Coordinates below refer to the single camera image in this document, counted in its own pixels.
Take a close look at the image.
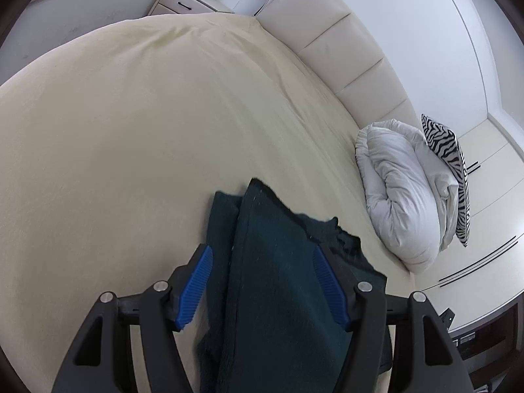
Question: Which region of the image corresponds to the white wardrobe with handles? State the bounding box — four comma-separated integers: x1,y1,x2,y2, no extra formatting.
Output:
415,121,523,332

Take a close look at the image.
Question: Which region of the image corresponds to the zebra striped pillow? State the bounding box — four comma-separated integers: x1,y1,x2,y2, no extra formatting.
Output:
421,115,471,248

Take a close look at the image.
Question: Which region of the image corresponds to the cream padded headboard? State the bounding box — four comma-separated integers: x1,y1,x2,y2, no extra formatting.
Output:
256,0,420,128

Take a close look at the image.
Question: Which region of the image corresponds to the cream bed mattress sheet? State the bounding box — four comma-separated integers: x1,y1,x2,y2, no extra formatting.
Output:
1,13,413,392

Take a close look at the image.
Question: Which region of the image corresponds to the dark green knit sweater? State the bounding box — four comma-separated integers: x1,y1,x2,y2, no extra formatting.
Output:
197,179,386,392

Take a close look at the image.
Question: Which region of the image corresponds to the black electronics on shelf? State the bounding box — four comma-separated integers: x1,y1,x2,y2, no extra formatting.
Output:
452,305,518,360

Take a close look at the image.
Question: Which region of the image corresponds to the white folded duvet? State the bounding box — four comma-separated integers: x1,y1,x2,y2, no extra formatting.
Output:
355,119,458,274

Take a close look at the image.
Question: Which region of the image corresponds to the white bedside drawer cabinet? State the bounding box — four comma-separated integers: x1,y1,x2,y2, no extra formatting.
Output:
148,0,233,16

